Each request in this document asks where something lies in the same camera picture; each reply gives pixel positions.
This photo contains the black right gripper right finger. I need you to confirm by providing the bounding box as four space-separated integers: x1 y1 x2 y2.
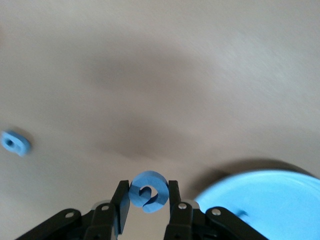
163 180 270 240

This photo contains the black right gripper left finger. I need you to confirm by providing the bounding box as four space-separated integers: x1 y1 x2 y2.
14 180 131 240

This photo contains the blue foam letter G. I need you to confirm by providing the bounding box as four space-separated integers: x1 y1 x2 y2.
128 170 169 214

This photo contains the blue foam number 6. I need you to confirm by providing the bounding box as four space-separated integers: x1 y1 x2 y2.
0 129 32 158

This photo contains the blue plate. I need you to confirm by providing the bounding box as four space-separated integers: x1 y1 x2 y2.
193 170 320 240

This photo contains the brown table cover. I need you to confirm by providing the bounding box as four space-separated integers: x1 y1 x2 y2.
0 0 320 240

